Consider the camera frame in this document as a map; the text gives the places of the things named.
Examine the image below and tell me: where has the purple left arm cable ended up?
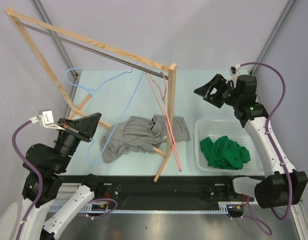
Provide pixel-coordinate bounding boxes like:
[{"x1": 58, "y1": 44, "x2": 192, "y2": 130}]
[{"x1": 12, "y1": 119, "x2": 44, "y2": 240}]

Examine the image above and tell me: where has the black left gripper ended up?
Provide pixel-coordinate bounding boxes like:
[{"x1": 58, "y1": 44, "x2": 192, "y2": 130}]
[{"x1": 54, "y1": 111, "x2": 103, "y2": 171}]

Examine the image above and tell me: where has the green t shirt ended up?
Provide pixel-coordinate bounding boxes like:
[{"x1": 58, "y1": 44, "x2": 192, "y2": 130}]
[{"x1": 199, "y1": 135, "x2": 251, "y2": 170}]

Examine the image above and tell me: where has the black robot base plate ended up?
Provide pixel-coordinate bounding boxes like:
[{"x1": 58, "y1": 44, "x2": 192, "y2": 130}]
[{"x1": 56, "y1": 174, "x2": 260, "y2": 218}]

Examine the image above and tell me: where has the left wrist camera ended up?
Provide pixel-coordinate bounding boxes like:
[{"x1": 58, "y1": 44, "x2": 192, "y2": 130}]
[{"x1": 28, "y1": 109, "x2": 64, "y2": 131}]

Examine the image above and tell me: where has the white perforated plastic basket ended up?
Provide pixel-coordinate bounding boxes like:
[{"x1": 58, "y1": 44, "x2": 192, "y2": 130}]
[{"x1": 194, "y1": 118, "x2": 264, "y2": 176}]

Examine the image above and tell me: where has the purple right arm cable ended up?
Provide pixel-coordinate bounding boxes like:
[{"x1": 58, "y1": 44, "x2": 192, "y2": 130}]
[{"x1": 240, "y1": 61, "x2": 295, "y2": 236}]

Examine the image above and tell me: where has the blue wire hanger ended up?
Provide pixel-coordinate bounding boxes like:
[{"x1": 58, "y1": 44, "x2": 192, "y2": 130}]
[{"x1": 65, "y1": 61, "x2": 145, "y2": 166}]

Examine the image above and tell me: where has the wooden clothes rack frame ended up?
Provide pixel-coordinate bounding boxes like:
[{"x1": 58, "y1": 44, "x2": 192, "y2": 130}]
[{"x1": 4, "y1": 7, "x2": 182, "y2": 183}]

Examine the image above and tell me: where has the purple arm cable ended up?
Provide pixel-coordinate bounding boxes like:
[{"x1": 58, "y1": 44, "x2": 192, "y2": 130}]
[
  {"x1": 240, "y1": 61, "x2": 295, "y2": 236},
  {"x1": 12, "y1": 119, "x2": 44, "y2": 240}
]

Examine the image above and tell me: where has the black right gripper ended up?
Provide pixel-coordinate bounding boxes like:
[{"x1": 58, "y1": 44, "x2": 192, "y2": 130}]
[{"x1": 194, "y1": 73, "x2": 242, "y2": 109}]

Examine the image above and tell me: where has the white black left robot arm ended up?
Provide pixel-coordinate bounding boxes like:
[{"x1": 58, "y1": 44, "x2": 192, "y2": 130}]
[{"x1": 12, "y1": 109, "x2": 106, "y2": 240}]

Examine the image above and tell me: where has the grey adidas t shirt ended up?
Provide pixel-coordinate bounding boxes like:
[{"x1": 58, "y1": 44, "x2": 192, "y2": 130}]
[{"x1": 100, "y1": 114, "x2": 192, "y2": 165}]

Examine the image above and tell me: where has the steel hanging rod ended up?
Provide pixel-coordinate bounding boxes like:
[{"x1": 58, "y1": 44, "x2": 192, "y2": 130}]
[{"x1": 16, "y1": 21, "x2": 169, "y2": 80}]

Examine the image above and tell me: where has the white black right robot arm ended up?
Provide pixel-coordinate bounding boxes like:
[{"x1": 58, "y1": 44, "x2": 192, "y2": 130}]
[{"x1": 193, "y1": 73, "x2": 308, "y2": 209}]

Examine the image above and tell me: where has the pink wire hanger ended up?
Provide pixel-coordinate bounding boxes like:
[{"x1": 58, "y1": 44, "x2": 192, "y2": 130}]
[{"x1": 145, "y1": 73, "x2": 182, "y2": 172}]

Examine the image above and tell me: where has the white slotted cable duct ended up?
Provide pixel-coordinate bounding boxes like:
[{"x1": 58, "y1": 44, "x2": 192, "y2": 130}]
[{"x1": 50, "y1": 201, "x2": 247, "y2": 215}]

